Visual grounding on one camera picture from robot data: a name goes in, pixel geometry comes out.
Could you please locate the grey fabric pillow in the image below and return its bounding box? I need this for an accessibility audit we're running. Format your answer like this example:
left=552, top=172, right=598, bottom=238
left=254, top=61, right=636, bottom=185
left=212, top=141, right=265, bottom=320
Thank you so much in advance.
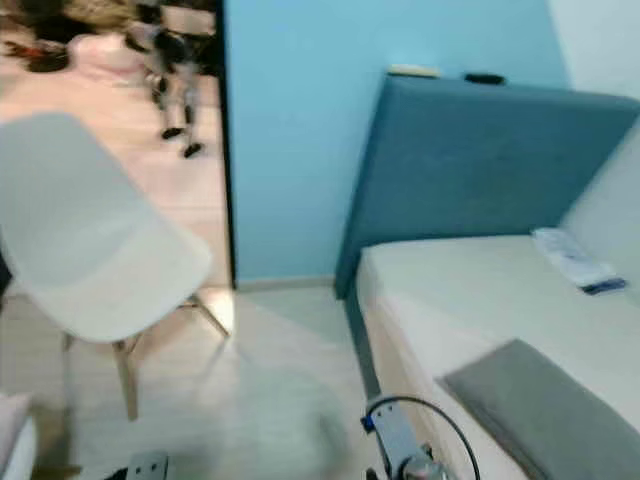
left=442, top=338, right=640, bottom=480

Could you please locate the white plastic shell chair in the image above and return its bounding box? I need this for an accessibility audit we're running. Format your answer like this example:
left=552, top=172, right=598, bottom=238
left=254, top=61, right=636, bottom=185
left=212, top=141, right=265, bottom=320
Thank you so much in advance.
left=0, top=392, right=41, bottom=480
left=0, top=112, right=231, bottom=421

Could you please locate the white bed pillow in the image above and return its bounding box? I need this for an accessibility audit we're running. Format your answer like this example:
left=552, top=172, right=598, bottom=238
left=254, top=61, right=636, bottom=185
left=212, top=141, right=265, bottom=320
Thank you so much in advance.
left=560, top=115, right=640, bottom=281

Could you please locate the black round bowl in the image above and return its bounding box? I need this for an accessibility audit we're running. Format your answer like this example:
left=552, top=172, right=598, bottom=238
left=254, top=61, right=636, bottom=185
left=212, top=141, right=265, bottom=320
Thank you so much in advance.
left=20, top=40, right=71, bottom=73

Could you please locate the silver black humanoid robot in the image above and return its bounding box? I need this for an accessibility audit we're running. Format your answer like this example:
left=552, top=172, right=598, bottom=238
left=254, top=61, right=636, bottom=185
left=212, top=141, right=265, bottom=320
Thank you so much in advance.
left=125, top=0, right=221, bottom=159

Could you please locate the flat beige box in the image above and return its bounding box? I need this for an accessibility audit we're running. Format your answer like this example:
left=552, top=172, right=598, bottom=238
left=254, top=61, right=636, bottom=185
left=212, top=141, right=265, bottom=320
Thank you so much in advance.
left=388, top=64, right=441, bottom=79

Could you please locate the blue upholstered bed headboard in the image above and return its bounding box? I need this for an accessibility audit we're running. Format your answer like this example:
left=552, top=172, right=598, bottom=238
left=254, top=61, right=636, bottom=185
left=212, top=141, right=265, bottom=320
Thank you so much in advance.
left=335, top=75, right=640, bottom=299

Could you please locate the white blue plastic packet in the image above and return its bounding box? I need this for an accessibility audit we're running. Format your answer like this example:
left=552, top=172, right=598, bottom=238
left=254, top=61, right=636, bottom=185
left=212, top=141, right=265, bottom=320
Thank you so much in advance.
left=532, top=227, right=629, bottom=296

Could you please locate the black door frame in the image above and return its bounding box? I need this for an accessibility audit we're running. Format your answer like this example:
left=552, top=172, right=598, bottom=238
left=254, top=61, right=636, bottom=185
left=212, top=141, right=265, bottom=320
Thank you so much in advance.
left=215, top=0, right=239, bottom=291

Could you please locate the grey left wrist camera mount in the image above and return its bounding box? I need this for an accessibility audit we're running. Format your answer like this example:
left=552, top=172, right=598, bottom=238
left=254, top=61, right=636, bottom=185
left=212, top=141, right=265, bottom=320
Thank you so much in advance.
left=125, top=450, right=171, bottom=480

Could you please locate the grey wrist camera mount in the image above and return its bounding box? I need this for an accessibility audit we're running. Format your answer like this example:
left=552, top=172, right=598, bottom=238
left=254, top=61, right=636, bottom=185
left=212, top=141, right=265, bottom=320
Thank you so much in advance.
left=363, top=398, right=426, bottom=480
left=125, top=450, right=171, bottom=480

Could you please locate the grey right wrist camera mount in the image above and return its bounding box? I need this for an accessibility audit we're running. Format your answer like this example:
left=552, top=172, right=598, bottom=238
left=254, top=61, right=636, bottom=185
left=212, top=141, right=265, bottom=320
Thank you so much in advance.
left=363, top=398, right=426, bottom=480

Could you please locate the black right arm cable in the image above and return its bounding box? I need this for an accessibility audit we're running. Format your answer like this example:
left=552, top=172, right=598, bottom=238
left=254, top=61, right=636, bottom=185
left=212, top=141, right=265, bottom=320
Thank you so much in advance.
left=370, top=395, right=483, bottom=480

